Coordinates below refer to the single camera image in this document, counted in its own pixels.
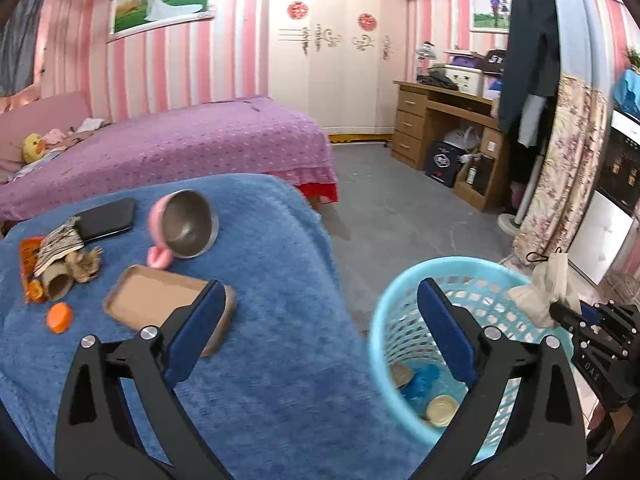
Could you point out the desk lamp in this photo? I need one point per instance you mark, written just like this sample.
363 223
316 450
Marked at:
425 53

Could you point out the yellow duck plush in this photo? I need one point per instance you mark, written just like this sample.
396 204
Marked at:
33 148

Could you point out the crumpled brown paper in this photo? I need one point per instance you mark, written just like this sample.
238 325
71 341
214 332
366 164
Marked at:
84 265

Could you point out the dark hanging jacket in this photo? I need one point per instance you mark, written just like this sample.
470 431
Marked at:
530 83

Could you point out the grey window curtain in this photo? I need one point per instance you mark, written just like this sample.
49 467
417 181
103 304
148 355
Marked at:
18 47

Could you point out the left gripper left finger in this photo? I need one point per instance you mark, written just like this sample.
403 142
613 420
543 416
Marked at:
96 437

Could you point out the pink headboard cover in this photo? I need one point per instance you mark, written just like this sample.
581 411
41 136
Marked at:
63 112

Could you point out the framed wedding photo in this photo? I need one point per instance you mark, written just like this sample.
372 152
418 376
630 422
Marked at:
132 17

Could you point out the white round lid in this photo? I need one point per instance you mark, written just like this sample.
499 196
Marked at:
441 410

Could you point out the light blue laundry basket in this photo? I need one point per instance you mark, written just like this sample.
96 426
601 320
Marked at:
399 334

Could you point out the white storage box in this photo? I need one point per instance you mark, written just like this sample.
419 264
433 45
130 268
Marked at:
468 80

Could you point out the tan phone case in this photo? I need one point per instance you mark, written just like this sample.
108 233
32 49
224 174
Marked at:
144 296

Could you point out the beige cloth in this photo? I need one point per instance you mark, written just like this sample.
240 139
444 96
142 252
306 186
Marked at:
550 283

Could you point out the cardboard tube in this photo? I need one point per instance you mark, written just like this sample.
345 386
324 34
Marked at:
57 280

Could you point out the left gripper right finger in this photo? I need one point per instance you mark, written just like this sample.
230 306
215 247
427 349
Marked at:
544 436

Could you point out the purple dotted bed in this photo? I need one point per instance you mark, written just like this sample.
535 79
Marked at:
242 136

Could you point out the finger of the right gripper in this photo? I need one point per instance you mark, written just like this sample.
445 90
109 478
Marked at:
565 316

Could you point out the pink steel-lined mug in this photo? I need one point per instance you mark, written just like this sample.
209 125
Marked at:
182 225

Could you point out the floral curtain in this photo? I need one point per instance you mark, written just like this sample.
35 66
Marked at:
568 172

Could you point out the white wardrobe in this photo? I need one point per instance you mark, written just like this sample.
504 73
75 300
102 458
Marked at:
338 61

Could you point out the black smartphone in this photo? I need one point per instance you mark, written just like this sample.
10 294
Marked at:
106 220

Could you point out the brown paper cup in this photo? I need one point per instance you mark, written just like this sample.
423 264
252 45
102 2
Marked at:
401 374

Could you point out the black shopping bag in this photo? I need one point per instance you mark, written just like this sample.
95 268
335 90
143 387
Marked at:
443 162

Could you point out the blue plastic bag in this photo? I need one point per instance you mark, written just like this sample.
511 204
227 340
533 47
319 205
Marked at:
419 390

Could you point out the orange snack wrapper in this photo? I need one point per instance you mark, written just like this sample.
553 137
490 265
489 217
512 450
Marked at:
28 249

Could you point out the wooden desk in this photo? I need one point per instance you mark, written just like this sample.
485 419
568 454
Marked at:
425 114

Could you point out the patterned fabric pouch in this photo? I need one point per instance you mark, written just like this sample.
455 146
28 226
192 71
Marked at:
58 244

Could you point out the small framed couple photo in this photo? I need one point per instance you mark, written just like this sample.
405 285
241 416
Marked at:
490 16

